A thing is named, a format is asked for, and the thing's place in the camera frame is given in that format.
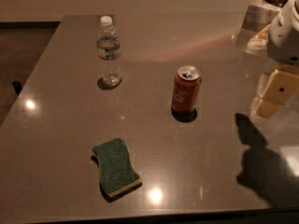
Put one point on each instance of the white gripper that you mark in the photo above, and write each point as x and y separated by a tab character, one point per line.
284	36

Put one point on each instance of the red coke can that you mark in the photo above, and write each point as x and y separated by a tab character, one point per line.
186	88

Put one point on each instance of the green and yellow sponge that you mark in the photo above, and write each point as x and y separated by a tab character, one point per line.
116	173

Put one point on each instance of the metal box on table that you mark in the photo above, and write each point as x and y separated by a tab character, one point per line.
258	15

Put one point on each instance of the clear plastic water bottle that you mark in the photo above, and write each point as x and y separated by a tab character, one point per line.
108	45

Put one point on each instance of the black chair wheel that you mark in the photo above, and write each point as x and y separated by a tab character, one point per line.
17	86

